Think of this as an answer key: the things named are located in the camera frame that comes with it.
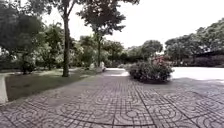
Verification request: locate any patterned grey brick path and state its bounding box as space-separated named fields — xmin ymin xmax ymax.
xmin=0 ymin=67 xmax=224 ymax=128

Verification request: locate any grass lawn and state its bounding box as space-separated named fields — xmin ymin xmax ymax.
xmin=4 ymin=68 xmax=101 ymax=103

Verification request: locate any pale kerb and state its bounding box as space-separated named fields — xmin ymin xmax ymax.
xmin=0 ymin=72 xmax=21 ymax=105

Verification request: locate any tall straight tree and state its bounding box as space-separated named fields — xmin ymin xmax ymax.
xmin=26 ymin=0 xmax=88 ymax=78

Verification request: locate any low dark building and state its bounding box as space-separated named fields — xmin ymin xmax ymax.
xmin=191 ymin=49 xmax=224 ymax=68

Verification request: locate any slim tree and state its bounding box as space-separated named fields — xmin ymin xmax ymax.
xmin=76 ymin=0 xmax=141 ymax=68

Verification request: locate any flowering bush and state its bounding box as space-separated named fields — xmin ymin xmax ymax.
xmin=128 ymin=56 xmax=175 ymax=84

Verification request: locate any row of trees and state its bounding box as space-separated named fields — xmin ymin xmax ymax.
xmin=0 ymin=0 xmax=224 ymax=75

